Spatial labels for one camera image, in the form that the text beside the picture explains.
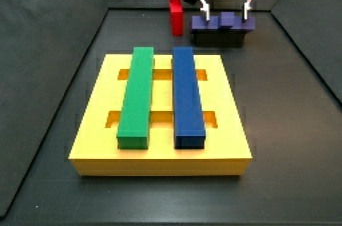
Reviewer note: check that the purple cross-shaped block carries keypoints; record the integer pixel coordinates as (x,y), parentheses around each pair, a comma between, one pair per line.
(227,21)

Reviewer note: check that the yellow slotted board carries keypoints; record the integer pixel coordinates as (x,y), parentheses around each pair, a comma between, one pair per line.
(224,156)

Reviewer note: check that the red stepped block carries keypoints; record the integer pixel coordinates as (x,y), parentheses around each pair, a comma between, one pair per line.
(176,17)

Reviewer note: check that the blue bar block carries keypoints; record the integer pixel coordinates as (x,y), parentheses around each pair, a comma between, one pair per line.
(188,123)

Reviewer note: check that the green bar block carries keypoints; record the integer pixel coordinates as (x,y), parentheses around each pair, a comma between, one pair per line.
(133,124)

